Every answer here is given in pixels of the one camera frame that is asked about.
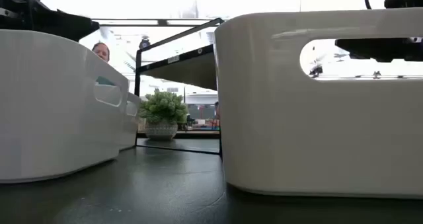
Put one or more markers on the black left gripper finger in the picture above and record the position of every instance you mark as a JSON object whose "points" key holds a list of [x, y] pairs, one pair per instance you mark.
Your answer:
{"points": [[62, 24]]}

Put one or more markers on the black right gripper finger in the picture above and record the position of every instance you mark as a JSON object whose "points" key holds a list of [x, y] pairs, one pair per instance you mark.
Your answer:
{"points": [[380, 49]]}

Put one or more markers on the black metal wooden shelf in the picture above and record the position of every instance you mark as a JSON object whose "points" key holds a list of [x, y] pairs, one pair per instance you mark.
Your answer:
{"points": [[185, 68]]}

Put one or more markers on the black overhead beam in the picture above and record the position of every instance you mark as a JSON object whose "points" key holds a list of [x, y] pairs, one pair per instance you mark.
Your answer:
{"points": [[162, 22]]}

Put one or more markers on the green potted artificial plant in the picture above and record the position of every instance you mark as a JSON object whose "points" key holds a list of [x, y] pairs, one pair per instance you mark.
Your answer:
{"points": [[162, 108]]}

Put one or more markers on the black ceiling-mounted camera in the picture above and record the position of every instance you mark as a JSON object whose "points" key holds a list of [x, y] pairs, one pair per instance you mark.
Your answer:
{"points": [[144, 44], [315, 71]]}

